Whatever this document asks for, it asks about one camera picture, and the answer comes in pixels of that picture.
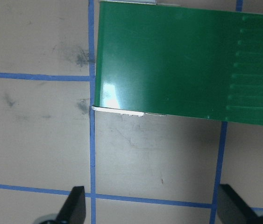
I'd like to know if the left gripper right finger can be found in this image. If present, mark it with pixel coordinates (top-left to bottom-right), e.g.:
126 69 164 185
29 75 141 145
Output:
217 184 259 224

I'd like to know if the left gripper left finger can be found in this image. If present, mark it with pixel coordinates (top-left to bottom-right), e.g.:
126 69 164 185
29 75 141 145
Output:
56 186 86 224

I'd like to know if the green conveyor belt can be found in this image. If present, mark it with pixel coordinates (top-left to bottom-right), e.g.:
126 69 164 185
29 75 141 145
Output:
93 1 263 125

